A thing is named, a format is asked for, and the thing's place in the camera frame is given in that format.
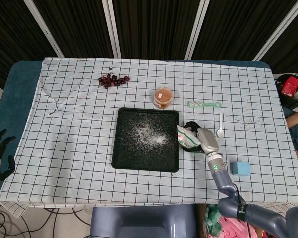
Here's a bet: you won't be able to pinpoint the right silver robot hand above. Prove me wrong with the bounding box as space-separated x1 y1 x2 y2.
181 121 220 156

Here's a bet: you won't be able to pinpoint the white green packet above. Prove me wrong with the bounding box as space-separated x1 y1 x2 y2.
176 124 202 149

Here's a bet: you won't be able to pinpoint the white salt pile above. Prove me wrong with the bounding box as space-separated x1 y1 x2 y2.
131 122 166 146

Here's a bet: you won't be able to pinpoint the black square tray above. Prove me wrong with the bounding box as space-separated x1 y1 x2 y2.
111 107 181 172

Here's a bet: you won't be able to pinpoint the white plastic spoon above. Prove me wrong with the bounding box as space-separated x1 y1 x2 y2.
216 113 224 138

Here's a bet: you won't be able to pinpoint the green hairbrush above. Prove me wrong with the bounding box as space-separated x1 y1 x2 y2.
187 100 222 109

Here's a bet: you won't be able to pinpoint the blue foam cube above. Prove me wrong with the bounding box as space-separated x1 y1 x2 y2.
232 161 251 177

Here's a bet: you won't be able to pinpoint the clear jar orange contents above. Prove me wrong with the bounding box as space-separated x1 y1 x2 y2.
154 86 174 109

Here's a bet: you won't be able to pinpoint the green patterned cloth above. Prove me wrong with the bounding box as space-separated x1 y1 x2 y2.
204 204 224 237

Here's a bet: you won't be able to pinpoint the cardboard box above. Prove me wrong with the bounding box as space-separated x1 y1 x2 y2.
198 203 266 238

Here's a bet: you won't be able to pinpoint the white black checkered tablecloth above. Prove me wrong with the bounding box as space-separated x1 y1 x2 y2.
0 57 298 219

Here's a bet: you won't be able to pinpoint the pink cloth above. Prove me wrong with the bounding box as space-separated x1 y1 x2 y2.
218 215 250 238

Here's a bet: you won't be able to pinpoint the person bare limb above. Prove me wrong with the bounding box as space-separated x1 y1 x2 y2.
285 111 298 127

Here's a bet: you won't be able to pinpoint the black bin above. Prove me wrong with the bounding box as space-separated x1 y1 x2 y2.
275 73 298 110

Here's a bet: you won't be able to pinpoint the red box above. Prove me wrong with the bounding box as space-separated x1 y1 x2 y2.
281 76 298 97

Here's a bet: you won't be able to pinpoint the blue-grey robot torso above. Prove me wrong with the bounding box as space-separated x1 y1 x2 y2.
90 204 197 238

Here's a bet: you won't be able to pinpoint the dark red grape bunch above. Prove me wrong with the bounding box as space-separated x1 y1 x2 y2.
98 73 131 89

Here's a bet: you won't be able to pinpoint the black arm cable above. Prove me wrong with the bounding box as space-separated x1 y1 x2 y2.
232 183 250 238

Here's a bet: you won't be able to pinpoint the black floor cable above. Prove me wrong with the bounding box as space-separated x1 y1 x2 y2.
0 205 90 238

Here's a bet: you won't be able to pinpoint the white partition frame post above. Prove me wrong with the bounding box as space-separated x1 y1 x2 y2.
27 0 65 58
254 0 298 62
101 0 122 59
184 0 210 60

